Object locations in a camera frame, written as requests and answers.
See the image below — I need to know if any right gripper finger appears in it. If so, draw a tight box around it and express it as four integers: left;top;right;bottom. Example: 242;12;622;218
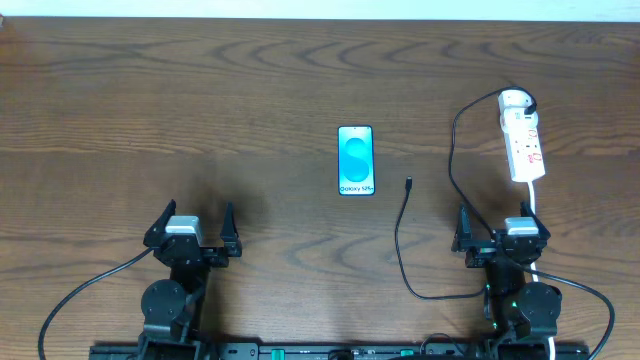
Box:
451;204;473;252
520;202;550;240

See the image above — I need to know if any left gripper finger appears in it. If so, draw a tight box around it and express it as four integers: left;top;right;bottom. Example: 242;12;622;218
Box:
220;202;241;248
143;200;176;248

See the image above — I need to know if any black USB charging cable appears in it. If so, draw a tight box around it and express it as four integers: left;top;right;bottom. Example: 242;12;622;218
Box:
394;85;539;302

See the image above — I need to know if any blue Samsung Galaxy smartphone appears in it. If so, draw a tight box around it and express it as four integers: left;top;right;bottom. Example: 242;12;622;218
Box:
337;125;376;196

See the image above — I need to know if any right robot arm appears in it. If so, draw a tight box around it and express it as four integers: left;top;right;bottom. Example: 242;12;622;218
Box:
452;202;562;359

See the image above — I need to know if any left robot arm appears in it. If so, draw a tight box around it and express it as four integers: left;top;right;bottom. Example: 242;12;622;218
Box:
133;201;242;360

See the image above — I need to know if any white USB charger plug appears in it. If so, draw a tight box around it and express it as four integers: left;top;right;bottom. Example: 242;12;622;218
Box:
500;107;539;133

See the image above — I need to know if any white power strip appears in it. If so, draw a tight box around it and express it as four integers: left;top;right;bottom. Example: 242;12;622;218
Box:
498;90;546;183

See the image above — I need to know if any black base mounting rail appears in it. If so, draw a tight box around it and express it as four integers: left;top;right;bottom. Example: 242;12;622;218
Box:
89;341;591;360

